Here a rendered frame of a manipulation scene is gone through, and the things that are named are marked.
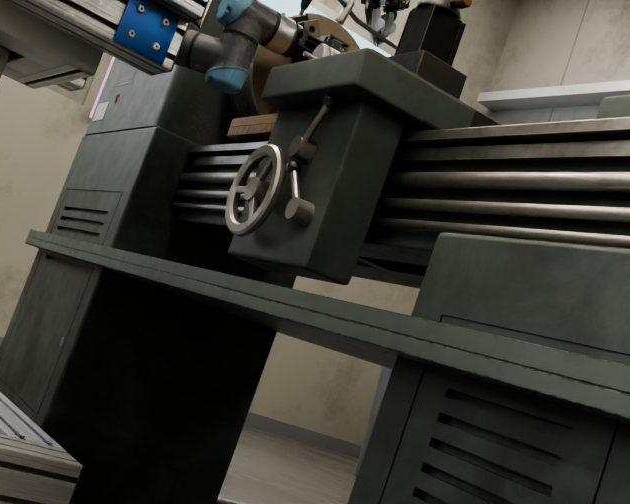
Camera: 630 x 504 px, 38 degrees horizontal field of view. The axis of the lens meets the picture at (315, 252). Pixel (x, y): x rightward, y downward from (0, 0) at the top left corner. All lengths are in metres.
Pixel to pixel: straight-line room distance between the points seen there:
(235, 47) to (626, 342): 1.15
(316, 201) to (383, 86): 0.19
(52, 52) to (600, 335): 1.01
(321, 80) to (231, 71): 0.44
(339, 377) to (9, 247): 2.15
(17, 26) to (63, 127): 3.18
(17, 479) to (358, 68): 0.75
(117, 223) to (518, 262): 1.27
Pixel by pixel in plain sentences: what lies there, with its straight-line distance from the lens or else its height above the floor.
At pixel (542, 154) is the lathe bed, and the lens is 1.16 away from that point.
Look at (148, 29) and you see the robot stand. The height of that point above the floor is 0.89.
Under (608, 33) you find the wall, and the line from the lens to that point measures 5.74.
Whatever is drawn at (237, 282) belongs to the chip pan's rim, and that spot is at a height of 0.55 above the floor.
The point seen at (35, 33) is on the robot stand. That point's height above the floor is 0.82.
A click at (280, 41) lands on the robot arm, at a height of 1.06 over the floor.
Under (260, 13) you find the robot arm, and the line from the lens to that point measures 1.84.
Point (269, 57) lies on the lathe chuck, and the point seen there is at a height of 1.08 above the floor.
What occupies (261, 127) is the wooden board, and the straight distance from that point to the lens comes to 1.80.
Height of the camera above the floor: 0.48
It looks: 6 degrees up
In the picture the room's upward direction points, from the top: 20 degrees clockwise
